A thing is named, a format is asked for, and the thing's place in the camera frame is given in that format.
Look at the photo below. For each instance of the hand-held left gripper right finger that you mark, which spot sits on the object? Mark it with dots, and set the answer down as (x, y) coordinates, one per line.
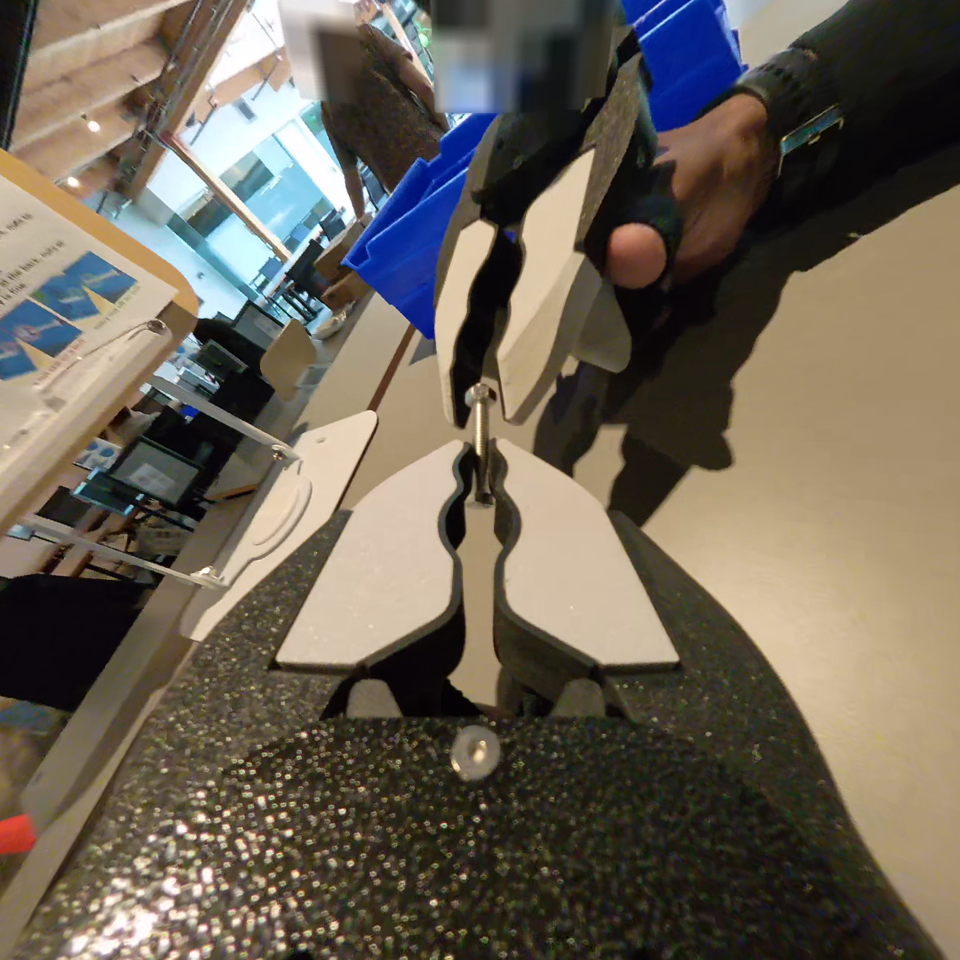
(577, 577)

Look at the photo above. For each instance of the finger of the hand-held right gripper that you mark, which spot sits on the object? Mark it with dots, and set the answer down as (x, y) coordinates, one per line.
(551, 300)
(457, 300)

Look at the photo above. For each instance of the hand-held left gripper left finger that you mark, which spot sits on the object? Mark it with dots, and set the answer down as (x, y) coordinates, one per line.
(375, 577)

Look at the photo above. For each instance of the blue plastic bin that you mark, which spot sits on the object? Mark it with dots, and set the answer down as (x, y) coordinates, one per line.
(420, 225)

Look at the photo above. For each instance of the silver bolt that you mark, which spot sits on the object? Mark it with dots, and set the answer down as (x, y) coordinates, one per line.
(481, 450)

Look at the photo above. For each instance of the person's right forearm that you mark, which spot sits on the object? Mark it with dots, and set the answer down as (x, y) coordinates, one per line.
(862, 75)

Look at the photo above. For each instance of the person's right hand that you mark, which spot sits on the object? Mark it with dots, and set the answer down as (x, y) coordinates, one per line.
(712, 187)

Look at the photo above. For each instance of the white rounded board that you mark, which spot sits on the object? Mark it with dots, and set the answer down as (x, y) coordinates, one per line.
(322, 465)

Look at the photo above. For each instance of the wrist watch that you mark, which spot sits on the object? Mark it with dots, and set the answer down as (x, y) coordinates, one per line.
(810, 131)

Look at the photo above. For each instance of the printed instruction sheet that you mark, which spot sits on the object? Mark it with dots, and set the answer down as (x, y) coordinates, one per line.
(67, 315)

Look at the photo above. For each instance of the red plastic object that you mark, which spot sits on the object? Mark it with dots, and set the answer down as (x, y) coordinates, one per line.
(15, 834)

